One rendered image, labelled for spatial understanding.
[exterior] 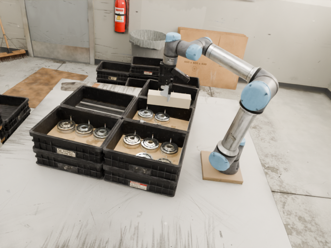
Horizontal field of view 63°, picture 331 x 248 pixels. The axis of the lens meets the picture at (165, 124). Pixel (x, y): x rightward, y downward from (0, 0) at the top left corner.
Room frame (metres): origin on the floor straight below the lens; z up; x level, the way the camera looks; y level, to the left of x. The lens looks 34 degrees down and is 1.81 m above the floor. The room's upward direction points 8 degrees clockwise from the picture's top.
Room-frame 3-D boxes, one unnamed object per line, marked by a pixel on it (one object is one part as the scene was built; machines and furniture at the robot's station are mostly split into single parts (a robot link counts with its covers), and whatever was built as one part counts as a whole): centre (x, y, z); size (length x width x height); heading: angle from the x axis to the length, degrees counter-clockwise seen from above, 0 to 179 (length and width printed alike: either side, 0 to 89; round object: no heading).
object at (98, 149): (1.18, 0.47, 0.92); 0.40 x 0.30 x 0.02; 82
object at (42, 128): (1.18, 0.47, 0.87); 0.40 x 0.30 x 0.11; 82
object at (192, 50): (1.31, -0.07, 1.38); 0.11 x 0.11 x 0.08; 58
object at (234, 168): (1.25, -0.40, 0.78); 0.15 x 0.15 x 0.10
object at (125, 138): (1.21, 0.18, 0.86); 0.10 x 0.10 x 0.01
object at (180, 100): (1.35, 0.00, 1.07); 0.24 x 0.06 x 0.06; 92
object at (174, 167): (1.13, 0.08, 0.92); 0.40 x 0.30 x 0.02; 82
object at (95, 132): (1.24, 0.36, 0.86); 0.10 x 0.10 x 0.01
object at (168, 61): (1.35, 0.02, 1.31); 0.08 x 0.08 x 0.05
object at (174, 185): (1.13, 0.08, 0.76); 0.40 x 0.30 x 0.12; 82
